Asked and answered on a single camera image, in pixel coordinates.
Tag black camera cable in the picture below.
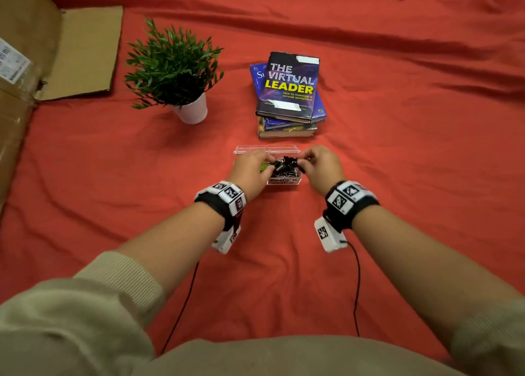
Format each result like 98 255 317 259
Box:
346 240 363 338
160 261 201 355

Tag person's left forearm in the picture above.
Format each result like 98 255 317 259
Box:
116 201 226 298

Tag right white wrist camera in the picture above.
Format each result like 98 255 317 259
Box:
313 217 348 254

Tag right black marker wristband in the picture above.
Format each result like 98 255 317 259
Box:
323 180 380 233

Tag right black camera cable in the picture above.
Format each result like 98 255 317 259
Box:
346 240 363 338

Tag beige sweater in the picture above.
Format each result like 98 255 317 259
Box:
0 251 525 376

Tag person's right hand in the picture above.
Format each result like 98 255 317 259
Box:
296 144 347 198

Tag clear two-compartment plastic box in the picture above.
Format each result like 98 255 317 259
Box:
232 144 304 187

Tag green plant in white pot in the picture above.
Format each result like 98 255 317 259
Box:
124 18 225 125

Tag olive brown book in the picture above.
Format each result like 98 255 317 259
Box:
257 116 319 139

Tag red cloth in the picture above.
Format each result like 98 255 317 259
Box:
0 0 525 362

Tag heap of black binder clips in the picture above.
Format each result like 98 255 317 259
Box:
269 155 305 180

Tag black book with yellow print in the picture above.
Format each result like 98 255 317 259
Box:
255 51 320 124

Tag blue and yellow book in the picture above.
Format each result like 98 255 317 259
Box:
263 117 319 131

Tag person's right forearm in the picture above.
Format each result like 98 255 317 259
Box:
352 204 522 348

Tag left black camera cable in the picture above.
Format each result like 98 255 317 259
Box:
160 261 201 355

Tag person's left hand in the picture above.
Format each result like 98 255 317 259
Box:
224 149 277 203

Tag brown cardboard box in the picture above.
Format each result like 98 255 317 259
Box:
0 0 124 212

